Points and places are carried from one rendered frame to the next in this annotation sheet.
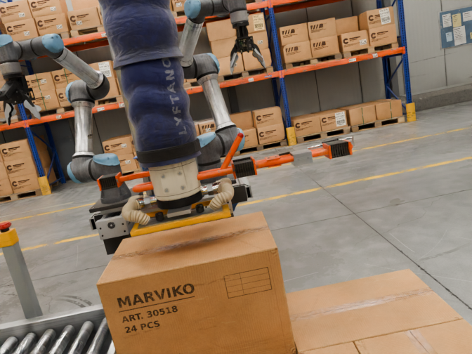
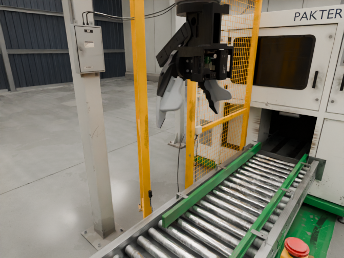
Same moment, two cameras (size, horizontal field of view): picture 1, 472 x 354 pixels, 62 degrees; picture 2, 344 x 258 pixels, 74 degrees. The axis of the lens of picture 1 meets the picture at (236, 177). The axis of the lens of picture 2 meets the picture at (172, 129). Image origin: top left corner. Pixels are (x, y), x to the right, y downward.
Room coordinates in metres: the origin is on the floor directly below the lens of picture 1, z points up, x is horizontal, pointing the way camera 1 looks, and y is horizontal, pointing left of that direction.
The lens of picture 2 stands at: (1.96, 0.48, 1.62)
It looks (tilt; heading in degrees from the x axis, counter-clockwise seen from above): 19 degrees down; 132
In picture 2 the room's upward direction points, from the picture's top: straight up
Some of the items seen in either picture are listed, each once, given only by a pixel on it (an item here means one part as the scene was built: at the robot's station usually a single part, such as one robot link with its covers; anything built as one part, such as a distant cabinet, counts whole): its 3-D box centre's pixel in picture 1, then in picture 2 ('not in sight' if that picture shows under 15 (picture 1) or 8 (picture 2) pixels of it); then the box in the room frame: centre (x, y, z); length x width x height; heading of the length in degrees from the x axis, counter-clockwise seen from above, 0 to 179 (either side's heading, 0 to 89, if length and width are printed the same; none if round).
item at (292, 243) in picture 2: (3, 227); (296, 249); (1.88, 1.16, 1.02); 0.07 x 0.07 x 0.04
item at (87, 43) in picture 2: not in sight; (88, 49); (0.47, 1.32, 1.62); 0.20 x 0.05 x 0.30; 91
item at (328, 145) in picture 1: (337, 149); not in sight; (1.42, -0.38, 1.18); 0.08 x 0.07 x 0.05; 92
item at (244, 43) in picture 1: (243, 38); not in sight; (1.75, -0.14, 1.66); 0.09 x 0.08 x 0.12; 2
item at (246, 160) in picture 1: (243, 167); not in sight; (1.41, -0.03, 1.18); 0.10 x 0.08 x 0.06; 2
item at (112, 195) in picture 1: (114, 189); not in sight; (1.94, 0.61, 1.09); 0.15 x 0.15 x 0.10
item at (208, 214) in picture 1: (180, 215); not in sight; (1.31, 0.21, 1.08); 0.34 x 0.10 x 0.05; 92
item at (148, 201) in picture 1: (180, 197); not in sight; (1.40, 0.22, 1.12); 0.34 x 0.25 x 0.06; 92
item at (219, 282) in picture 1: (201, 290); not in sight; (1.39, 0.21, 0.74); 0.60 x 0.40 x 0.40; 91
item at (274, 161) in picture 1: (227, 164); not in sight; (1.53, 0.02, 1.18); 0.93 x 0.30 x 0.04; 92
